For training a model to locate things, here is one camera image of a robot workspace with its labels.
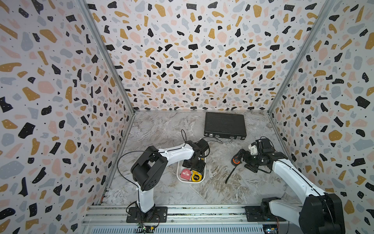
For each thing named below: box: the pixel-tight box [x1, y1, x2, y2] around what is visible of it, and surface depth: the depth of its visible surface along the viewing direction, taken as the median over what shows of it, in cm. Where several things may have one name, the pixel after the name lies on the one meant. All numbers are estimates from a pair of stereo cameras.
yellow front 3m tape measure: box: [191, 170, 203, 182], surface depth 86 cm
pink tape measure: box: [180, 168, 192, 181], surface depth 87 cm
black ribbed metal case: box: [204, 111, 247, 141], surface depth 108 cm
